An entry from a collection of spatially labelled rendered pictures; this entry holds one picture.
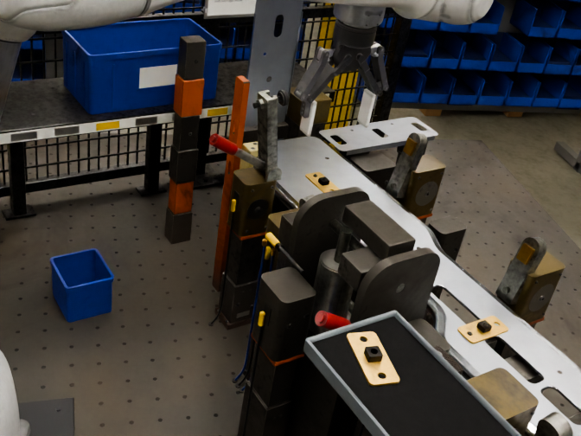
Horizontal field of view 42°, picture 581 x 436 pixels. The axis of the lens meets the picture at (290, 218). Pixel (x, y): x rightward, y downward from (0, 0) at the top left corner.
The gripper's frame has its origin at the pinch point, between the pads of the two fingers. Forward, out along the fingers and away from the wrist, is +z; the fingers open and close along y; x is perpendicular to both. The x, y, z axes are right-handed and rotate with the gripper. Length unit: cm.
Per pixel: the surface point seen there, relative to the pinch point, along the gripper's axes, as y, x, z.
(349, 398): -40, -61, -3
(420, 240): 6.9, -22.9, 13.5
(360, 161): 16.1, 8.4, 15.8
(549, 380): 2, -59, 13
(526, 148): 246, 130, 114
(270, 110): -16.5, -1.7, -5.6
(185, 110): -17.5, 28.4, 9.1
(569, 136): 286, 134, 114
